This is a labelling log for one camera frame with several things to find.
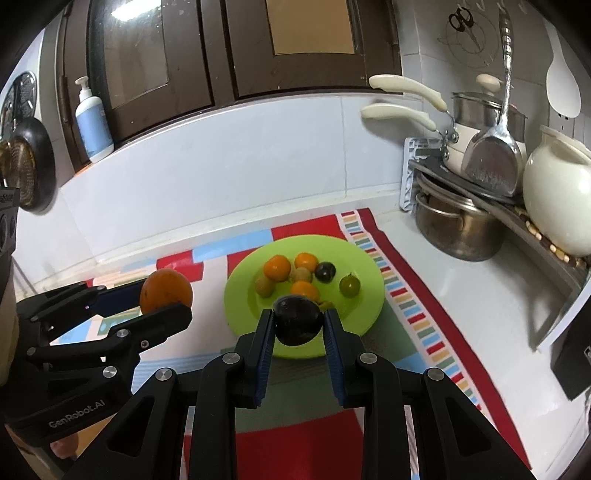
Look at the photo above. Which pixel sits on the dark purple plum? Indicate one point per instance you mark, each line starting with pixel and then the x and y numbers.
pixel 298 323
pixel 325 272

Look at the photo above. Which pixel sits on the person's left hand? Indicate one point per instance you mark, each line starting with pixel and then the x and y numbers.
pixel 64 450

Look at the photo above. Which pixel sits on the brown wooden window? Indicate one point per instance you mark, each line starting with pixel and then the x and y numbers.
pixel 184 106

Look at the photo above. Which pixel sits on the white rice spoon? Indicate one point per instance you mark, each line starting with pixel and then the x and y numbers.
pixel 563 87

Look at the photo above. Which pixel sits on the colourful patchwork mat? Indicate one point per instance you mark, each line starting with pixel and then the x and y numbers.
pixel 415 323

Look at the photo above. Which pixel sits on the large orange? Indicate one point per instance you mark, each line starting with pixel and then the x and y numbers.
pixel 304 291
pixel 164 288
pixel 277 267

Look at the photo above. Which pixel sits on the round metal strainer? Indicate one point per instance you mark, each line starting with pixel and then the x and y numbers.
pixel 23 92

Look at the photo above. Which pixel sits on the steel spatula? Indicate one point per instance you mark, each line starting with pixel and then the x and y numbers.
pixel 491 161

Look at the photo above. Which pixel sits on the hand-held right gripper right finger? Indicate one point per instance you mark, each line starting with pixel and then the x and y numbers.
pixel 334 360

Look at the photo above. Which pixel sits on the large steel pot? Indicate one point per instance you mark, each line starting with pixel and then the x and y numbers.
pixel 461 230

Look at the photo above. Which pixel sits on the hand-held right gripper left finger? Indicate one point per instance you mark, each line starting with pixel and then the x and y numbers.
pixel 263 360

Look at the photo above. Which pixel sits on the metal dish rack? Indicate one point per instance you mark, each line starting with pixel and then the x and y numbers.
pixel 413 184

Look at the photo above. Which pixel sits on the small tan fruit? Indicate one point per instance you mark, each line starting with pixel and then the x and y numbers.
pixel 302 276
pixel 264 286

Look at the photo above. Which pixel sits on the green citrus fruit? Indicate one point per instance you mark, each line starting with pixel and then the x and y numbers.
pixel 349 285

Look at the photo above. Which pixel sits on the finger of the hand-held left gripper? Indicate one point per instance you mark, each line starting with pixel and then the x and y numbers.
pixel 120 300
pixel 161 321

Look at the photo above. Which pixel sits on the small orange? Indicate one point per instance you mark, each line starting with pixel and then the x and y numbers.
pixel 305 260

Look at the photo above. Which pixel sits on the cream ceramic pot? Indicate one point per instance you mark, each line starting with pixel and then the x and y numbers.
pixel 558 198

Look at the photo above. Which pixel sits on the wooden bead trivet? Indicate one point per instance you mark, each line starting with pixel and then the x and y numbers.
pixel 538 233

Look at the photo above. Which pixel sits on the black frying pan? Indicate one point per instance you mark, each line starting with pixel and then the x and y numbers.
pixel 44 161

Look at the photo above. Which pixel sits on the white wall socket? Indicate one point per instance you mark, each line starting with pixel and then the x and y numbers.
pixel 568 123

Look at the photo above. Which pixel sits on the green plate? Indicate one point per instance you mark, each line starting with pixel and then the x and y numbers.
pixel 364 314

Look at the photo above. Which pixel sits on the blue white pump bottle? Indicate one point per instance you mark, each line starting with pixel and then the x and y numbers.
pixel 94 129

